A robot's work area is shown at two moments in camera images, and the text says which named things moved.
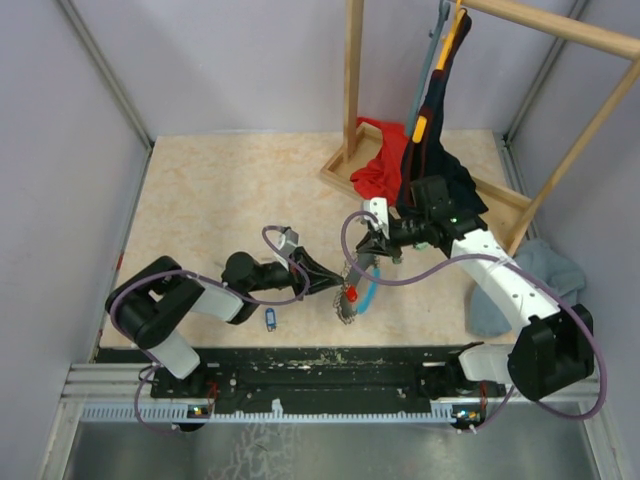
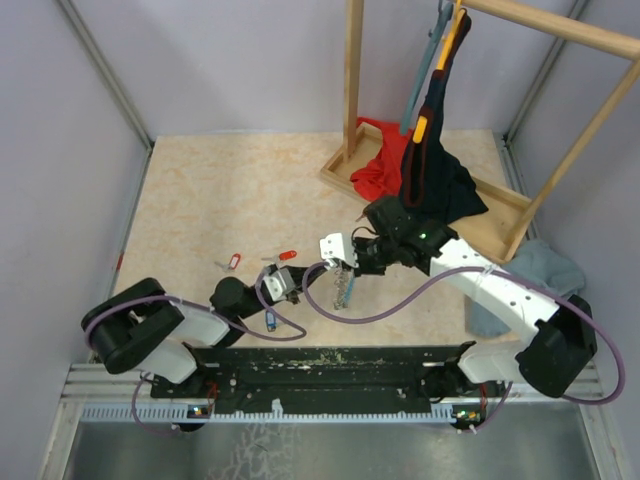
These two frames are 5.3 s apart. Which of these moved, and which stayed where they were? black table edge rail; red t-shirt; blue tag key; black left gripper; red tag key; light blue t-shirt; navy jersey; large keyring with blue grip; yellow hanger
Moved: large keyring with blue grip; black left gripper; red tag key
Stayed: light blue t-shirt; navy jersey; yellow hanger; blue tag key; red t-shirt; black table edge rail
